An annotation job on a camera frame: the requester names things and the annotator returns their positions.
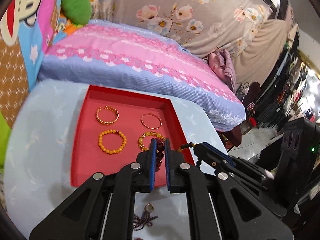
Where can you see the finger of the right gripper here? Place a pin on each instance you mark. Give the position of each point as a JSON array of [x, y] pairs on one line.
[[210, 157]]

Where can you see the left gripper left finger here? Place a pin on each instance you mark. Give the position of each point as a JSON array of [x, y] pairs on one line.
[[102, 207]]

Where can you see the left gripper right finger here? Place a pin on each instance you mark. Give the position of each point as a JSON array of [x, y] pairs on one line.
[[205, 220]]

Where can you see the purple garnet bead strand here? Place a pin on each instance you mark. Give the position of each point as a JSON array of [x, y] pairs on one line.
[[144, 220]]

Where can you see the gold hoop earring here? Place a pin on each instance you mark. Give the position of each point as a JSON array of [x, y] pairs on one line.
[[149, 207]]

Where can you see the red jewelry tray box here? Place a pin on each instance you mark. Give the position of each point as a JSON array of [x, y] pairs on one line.
[[87, 156]]

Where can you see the thin rose gold bangle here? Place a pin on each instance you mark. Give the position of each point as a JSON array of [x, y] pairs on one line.
[[151, 121]]

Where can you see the pink purple folded cloth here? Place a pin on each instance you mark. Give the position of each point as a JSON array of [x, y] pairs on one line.
[[221, 64]]

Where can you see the gold twisted bangle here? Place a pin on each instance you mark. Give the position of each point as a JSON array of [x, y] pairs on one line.
[[107, 115]]

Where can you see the grey floral blanket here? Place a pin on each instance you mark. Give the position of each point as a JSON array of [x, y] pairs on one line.
[[254, 32]]

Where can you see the pink and blue pillow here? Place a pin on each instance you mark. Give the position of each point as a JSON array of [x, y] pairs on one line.
[[121, 56]]

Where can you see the green plush pillow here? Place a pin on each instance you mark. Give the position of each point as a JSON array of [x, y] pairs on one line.
[[77, 11]]

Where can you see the colourful monkey cartoon quilt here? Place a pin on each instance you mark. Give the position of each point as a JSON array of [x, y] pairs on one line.
[[28, 28]]

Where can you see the black camera housing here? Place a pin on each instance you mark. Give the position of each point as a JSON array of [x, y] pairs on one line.
[[299, 149]]

